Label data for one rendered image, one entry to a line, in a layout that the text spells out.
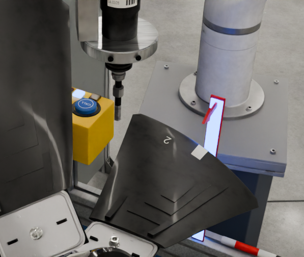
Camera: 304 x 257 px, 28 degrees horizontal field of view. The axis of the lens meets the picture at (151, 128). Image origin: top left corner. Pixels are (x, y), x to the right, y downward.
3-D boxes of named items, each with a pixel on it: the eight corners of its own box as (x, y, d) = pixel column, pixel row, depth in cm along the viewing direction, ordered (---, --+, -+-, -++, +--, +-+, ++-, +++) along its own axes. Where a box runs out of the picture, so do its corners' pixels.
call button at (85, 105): (71, 112, 113) (70, 105, 112) (82, 102, 116) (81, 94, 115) (89, 119, 112) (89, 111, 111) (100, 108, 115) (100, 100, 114)
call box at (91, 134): (17, 146, 120) (12, 101, 114) (46, 119, 128) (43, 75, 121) (89, 172, 115) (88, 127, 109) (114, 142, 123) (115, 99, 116)
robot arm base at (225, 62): (182, 68, 146) (188, -4, 135) (262, 76, 145) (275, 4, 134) (175, 115, 131) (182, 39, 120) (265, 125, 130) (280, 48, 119)
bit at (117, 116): (112, 122, 61) (113, 78, 58) (111, 116, 62) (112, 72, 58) (123, 122, 61) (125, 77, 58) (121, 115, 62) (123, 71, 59)
